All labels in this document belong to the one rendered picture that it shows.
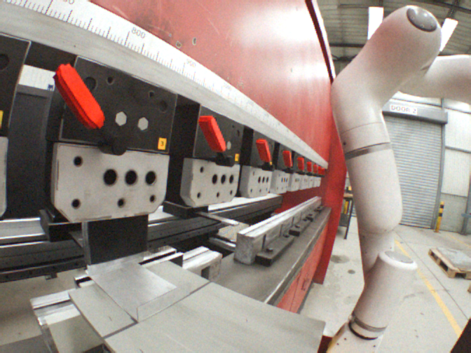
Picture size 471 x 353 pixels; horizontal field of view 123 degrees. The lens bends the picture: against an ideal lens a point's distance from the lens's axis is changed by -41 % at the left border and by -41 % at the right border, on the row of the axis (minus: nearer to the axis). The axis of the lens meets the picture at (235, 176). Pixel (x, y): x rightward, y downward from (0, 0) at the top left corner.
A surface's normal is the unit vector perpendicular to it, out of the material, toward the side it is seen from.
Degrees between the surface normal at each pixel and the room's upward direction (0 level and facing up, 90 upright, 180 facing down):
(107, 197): 90
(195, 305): 0
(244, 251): 90
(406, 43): 118
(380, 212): 94
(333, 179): 90
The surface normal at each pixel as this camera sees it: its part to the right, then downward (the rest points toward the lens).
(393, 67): -0.70, 0.53
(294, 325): 0.13, -0.99
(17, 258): 0.86, 0.14
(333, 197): -0.49, -0.02
